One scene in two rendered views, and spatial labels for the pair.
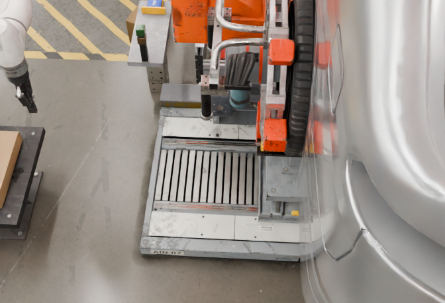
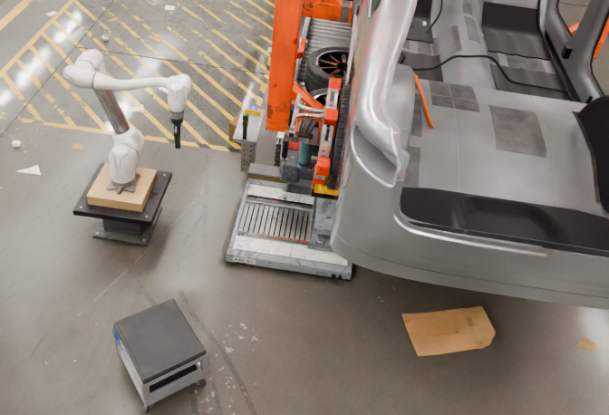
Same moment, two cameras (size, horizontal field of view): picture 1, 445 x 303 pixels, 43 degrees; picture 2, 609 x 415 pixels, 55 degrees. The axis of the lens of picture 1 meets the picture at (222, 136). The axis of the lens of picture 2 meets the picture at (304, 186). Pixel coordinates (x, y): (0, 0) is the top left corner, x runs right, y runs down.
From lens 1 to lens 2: 1.71 m
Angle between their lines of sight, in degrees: 14
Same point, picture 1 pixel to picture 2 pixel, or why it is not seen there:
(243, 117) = (304, 189)
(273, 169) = (321, 215)
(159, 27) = (256, 122)
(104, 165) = (205, 209)
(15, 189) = (151, 203)
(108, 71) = (212, 155)
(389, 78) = (369, 91)
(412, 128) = (374, 106)
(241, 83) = (307, 134)
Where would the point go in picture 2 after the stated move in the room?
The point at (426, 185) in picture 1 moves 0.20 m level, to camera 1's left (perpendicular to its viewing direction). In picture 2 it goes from (377, 123) to (329, 118)
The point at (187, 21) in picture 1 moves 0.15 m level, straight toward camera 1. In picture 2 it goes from (275, 115) to (275, 127)
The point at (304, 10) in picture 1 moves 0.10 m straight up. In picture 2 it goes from (345, 97) to (348, 82)
